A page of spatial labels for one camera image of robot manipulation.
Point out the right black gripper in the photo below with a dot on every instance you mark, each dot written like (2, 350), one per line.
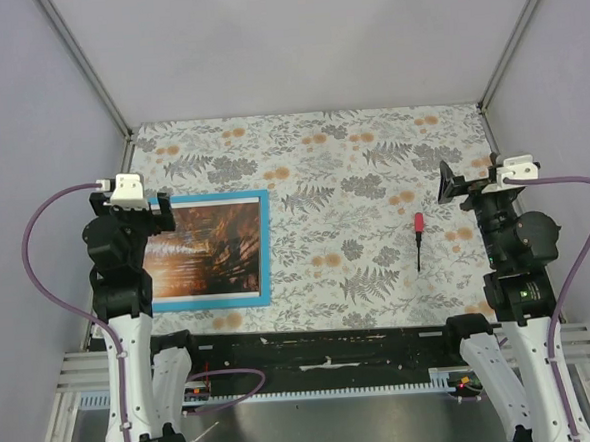
(451, 184)

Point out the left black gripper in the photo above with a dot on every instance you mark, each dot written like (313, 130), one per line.
(162, 222)

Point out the red handled screwdriver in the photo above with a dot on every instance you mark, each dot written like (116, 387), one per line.
(419, 229)

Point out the blue picture frame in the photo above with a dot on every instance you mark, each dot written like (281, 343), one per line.
(263, 298)

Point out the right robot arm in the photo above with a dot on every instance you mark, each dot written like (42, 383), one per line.
(535, 400)

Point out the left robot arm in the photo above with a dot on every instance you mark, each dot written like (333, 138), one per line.
(122, 302)

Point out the autumn forest photo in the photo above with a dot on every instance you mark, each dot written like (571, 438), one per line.
(214, 251)

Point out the floral patterned table mat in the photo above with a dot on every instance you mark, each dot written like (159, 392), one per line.
(343, 187)

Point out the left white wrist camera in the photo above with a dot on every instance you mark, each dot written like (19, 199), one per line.
(125, 190)

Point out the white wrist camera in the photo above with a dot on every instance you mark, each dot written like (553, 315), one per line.
(125, 190)
(521, 167)

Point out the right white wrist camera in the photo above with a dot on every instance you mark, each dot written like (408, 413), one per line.
(521, 167)

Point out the aluminium rail bar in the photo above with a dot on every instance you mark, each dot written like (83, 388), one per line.
(84, 371)

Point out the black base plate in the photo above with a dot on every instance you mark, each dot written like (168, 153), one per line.
(306, 361)

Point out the light blue cable duct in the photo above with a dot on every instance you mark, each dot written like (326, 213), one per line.
(439, 382)

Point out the left aluminium corner post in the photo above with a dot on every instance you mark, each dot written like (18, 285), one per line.
(72, 45)

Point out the aluminium corner post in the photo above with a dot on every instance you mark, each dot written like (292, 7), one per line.
(521, 25)
(72, 45)

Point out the clear handled screwdriver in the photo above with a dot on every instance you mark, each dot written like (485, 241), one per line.
(199, 437)

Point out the right aluminium corner post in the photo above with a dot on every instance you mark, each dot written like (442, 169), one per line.
(521, 25)

